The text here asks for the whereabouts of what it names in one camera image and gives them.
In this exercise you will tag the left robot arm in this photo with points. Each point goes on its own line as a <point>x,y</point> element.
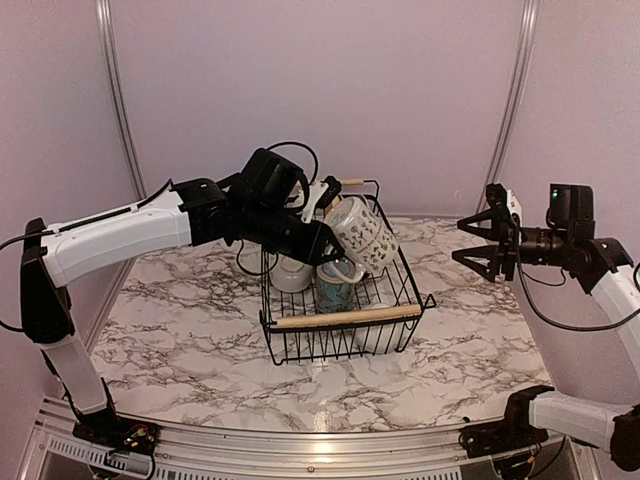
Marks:
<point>270,202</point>

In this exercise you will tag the aluminium front rail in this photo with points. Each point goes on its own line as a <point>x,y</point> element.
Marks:
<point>194,452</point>

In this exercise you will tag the aluminium frame post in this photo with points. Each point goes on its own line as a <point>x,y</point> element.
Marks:
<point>523,54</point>
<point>108,40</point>

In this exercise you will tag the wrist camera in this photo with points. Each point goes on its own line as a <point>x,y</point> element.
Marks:
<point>504,203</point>
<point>319,194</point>

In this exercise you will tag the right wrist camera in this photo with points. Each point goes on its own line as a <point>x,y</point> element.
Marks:
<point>504,203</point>

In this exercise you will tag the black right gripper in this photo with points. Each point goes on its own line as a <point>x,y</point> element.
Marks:
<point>506,252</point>

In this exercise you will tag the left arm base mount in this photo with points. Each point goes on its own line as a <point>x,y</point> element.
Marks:
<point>122,434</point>

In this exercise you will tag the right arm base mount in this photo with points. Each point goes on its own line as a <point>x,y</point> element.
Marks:
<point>497,437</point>

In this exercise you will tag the black wire dish rack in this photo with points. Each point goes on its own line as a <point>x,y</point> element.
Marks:
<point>327,318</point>

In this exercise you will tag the right aluminium frame post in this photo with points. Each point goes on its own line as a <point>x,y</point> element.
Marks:
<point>523,54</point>

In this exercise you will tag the small white bowl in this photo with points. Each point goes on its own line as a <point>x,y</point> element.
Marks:
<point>291,276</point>

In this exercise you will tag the white patterned mug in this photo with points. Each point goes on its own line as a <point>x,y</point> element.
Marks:
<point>367,242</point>

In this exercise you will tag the large white bowl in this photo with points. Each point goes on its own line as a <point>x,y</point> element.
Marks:
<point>375,339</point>

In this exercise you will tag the blue handled mug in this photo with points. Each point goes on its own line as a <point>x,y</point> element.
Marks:
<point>335,283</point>

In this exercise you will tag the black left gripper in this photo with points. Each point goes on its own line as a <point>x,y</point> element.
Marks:
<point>312,249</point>

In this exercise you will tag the left aluminium frame post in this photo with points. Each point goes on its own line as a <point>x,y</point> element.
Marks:
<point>108,40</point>

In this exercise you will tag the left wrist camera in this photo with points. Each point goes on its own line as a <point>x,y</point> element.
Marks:
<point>319,194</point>

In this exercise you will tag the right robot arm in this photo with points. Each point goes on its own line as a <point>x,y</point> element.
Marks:
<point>606,274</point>

